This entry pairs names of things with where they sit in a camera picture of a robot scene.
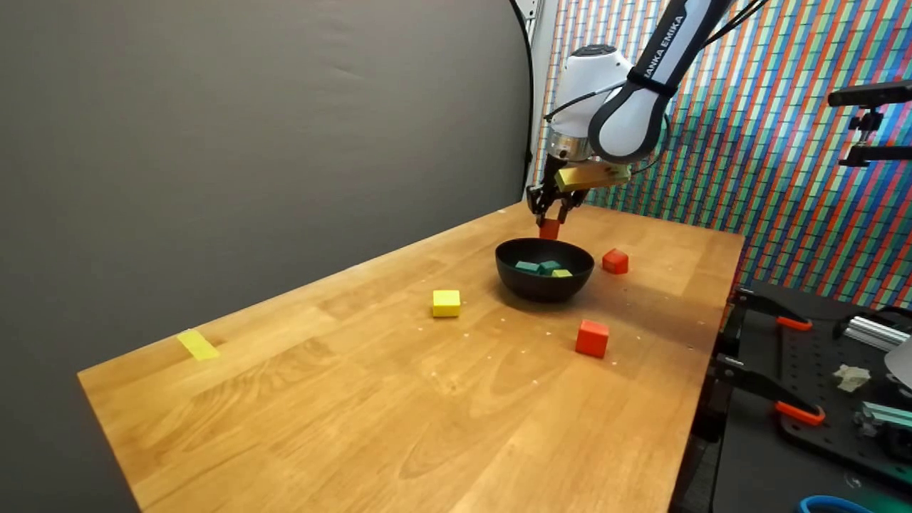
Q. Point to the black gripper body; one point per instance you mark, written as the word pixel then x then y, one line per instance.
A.
pixel 555 184

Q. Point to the yellow wooden block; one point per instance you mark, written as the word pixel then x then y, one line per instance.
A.
pixel 562 275
pixel 445 303

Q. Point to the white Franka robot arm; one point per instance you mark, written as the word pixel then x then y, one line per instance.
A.
pixel 588 74

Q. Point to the black bowl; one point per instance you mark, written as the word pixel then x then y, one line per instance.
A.
pixel 546 288

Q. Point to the black pegboard bench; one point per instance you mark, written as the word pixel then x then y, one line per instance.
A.
pixel 816 359

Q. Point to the grey fabric backdrop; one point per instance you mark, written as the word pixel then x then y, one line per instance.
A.
pixel 237 142

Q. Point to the silver aluminium bar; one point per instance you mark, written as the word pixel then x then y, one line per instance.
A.
pixel 873 332

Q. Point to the small pale crumpled wad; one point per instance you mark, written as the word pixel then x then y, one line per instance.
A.
pixel 854 377

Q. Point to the yellow tape strip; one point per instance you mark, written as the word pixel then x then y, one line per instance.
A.
pixel 197 345

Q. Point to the grey round plate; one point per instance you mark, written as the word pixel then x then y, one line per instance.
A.
pixel 903 365

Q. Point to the teal metal bar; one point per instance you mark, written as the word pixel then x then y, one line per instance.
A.
pixel 887 416

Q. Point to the tan wrist camera box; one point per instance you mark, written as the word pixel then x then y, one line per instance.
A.
pixel 588 174

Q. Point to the white backdrop frame pole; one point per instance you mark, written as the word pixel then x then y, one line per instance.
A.
pixel 541 38

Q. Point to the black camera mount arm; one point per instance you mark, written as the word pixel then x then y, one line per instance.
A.
pixel 871 94

